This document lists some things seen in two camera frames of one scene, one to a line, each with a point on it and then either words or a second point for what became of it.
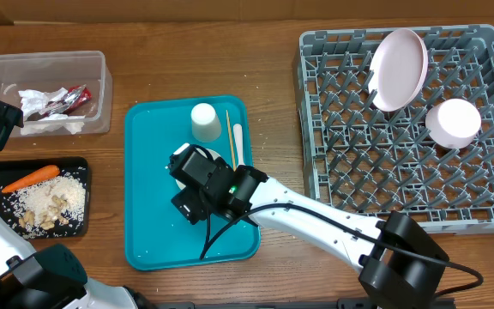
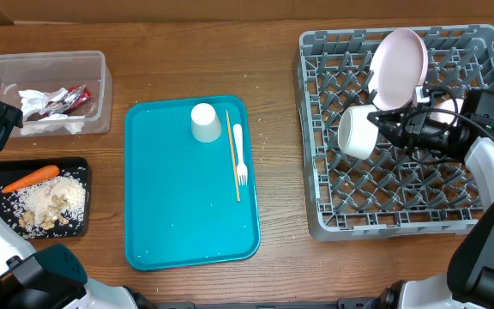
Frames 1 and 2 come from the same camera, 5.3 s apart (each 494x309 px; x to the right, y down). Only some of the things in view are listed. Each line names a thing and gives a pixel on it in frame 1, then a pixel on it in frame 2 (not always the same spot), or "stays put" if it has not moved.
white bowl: (213, 154) to (358, 136)
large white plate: (398, 69) stays put
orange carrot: (40, 173) stays put
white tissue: (33, 101) stays put
